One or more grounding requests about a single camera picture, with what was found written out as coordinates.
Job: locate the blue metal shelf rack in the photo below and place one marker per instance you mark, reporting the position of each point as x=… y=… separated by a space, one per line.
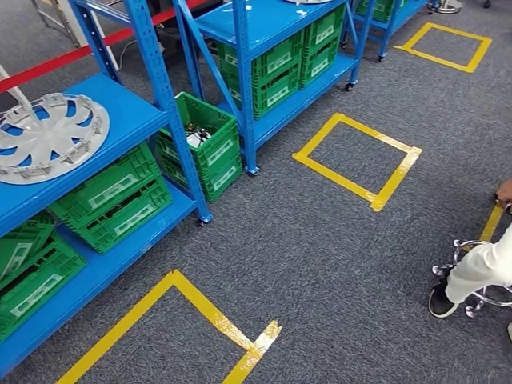
x=244 y=79
x=392 y=21
x=120 y=116

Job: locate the green plastic crate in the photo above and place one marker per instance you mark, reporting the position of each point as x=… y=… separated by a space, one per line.
x=35 y=281
x=324 y=29
x=115 y=201
x=377 y=8
x=276 y=93
x=272 y=58
x=319 y=66
x=216 y=154

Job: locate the small parts in crate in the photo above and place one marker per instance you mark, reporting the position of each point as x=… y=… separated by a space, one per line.
x=198 y=137

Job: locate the chrome chair base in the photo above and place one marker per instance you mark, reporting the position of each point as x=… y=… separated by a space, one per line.
x=460 y=246

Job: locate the silver wheel hubcap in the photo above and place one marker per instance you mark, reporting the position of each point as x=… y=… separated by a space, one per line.
x=47 y=138

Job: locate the long red barrier belt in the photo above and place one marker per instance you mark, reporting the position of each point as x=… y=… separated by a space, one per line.
x=60 y=59

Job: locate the person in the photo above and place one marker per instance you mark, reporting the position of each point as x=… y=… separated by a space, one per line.
x=479 y=267

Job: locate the chrome stanchion base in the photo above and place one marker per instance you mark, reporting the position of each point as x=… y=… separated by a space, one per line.
x=445 y=5

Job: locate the person's hand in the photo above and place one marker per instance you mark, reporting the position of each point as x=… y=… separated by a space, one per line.
x=504 y=192

